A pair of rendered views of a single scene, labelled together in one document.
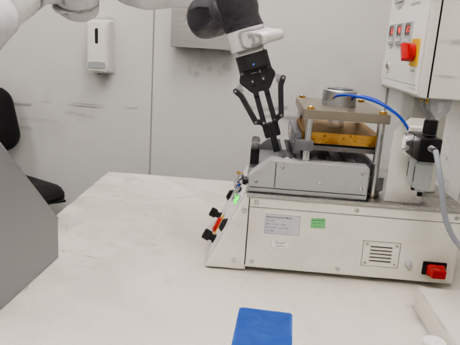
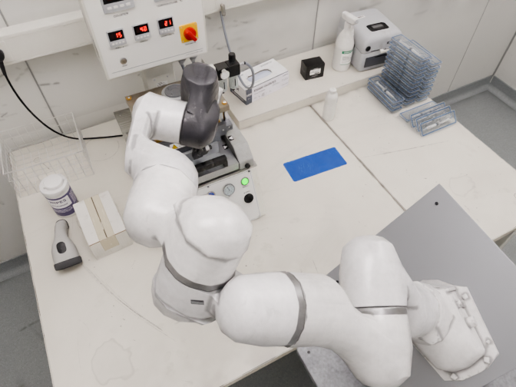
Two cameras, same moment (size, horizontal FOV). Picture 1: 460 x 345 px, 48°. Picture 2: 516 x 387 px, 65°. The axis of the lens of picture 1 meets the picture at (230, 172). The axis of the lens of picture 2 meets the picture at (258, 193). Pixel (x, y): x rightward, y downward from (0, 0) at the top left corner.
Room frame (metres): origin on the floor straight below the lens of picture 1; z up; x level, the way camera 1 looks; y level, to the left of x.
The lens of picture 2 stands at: (1.48, 0.73, 1.91)
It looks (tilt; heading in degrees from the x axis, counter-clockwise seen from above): 52 degrees down; 240
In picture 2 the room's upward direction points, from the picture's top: straight up
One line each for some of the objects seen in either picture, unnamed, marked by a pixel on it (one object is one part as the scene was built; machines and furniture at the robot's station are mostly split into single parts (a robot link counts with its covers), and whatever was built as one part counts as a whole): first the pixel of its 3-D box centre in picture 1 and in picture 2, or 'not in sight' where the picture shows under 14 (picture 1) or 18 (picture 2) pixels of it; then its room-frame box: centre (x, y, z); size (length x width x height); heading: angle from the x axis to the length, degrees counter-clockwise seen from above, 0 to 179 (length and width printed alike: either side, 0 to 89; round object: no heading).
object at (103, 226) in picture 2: not in sight; (103, 224); (1.55, -0.16, 0.80); 0.19 x 0.13 x 0.09; 88
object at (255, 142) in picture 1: (254, 149); (203, 168); (1.21, -0.06, 0.99); 0.15 x 0.02 x 0.04; 177
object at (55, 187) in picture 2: not in sight; (60, 195); (1.64, -0.32, 0.83); 0.09 x 0.09 x 0.15
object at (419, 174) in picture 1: (417, 155); (226, 74); (0.98, -0.36, 1.05); 0.15 x 0.05 x 0.15; 177
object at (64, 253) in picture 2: not in sight; (61, 241); (1.68, -0.17, 0.79); 0.20 x 0.08 x 0.08; 88
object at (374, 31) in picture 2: not in sight; (368, 38); (0.20, -0.50, 0.88); 0.25 x 0.20 x 0.17; 82
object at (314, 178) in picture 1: (304, 176); (230, 137); (1.07, -0.16, 0.97); 0.26 x 0.05 x 0.07; 87
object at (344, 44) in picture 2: not in sight; (345, 42); (0.35, -0.48, 0.92); 0.09 x 0.08 x 0.25; 95
